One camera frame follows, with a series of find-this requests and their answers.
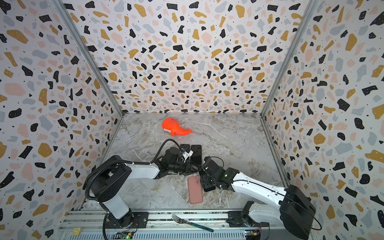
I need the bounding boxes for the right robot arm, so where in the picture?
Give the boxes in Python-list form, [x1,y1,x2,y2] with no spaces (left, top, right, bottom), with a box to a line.
[199,157,322,240]

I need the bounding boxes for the pink phone case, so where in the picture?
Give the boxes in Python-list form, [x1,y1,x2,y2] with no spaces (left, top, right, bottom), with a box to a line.
[188,176,203,205]

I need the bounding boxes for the black phone case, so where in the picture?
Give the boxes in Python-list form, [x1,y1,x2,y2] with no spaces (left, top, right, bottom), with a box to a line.
[191,145,202,166]

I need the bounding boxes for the light blue phone case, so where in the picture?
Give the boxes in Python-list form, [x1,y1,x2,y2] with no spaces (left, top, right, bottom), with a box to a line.
[180,144,190,152]

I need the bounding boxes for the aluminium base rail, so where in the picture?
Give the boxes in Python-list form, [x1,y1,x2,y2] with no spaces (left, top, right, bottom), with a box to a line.
[56,210,297,240]

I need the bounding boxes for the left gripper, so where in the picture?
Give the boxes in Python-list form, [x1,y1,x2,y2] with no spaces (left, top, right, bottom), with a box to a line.
[168,160,201,176]

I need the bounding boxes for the red whale toy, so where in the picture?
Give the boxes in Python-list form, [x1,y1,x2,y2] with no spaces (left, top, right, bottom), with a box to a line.
[162,118,193,136]

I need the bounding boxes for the metal fork green handle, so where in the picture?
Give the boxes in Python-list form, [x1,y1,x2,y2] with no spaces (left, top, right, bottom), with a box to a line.
[172,215,214,233]

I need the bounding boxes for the green circuit board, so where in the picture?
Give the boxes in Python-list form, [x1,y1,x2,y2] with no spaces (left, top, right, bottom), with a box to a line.
[113,232,134,240]

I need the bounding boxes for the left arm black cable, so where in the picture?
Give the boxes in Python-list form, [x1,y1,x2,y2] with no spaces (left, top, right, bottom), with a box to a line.
[149,138,181,164]

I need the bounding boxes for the black smartphone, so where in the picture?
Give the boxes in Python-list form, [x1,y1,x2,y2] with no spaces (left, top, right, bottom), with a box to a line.
[200,174,216,193]

